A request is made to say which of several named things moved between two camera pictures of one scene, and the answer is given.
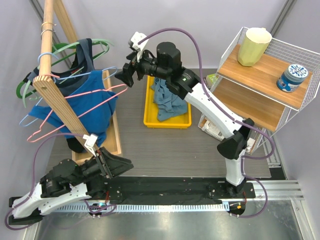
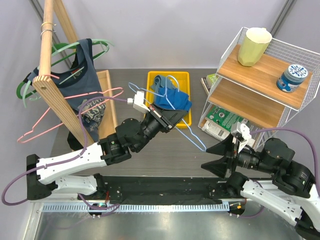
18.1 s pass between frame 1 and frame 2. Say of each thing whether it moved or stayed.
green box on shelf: stayed
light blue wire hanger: moved
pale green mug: stayed
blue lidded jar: stayed
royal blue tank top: moved
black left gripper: moved
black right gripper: moved
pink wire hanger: moved
